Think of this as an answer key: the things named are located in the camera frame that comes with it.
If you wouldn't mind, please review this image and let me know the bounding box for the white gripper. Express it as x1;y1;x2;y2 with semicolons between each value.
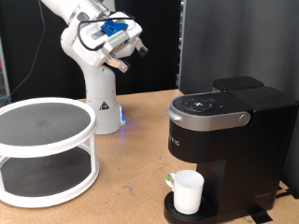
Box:
78;12;150;74

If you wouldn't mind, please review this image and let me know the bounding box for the black Keurig coffee machine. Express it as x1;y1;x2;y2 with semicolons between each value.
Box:
163;75;299;224

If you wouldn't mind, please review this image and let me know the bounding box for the white mug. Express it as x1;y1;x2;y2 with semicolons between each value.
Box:
164;169;206;216

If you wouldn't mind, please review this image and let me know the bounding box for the black curtain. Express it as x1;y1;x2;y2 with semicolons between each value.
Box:
0;0;182;104

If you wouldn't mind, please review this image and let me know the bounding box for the grey partition panel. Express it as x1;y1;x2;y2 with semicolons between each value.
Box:
178;0;299;200

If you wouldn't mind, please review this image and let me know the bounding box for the white two-tier turntable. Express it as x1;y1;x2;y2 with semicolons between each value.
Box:
0;97;101;209

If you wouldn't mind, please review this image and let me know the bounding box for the black tape strip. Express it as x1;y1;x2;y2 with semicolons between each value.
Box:
247;204;274;224

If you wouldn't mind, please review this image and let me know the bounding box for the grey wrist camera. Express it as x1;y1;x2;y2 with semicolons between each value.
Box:
100;20;133;54

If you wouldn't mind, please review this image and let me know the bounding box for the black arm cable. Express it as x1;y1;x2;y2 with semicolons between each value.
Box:
77;13;137;52

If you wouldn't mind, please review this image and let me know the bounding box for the black hanging cable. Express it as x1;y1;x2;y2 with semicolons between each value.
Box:
0;0;47;106

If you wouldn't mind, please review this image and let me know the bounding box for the grey metal rack post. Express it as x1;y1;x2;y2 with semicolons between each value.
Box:
0;36;12;104

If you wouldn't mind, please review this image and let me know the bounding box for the black power cord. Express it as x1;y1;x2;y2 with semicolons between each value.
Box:
275;186;295;200

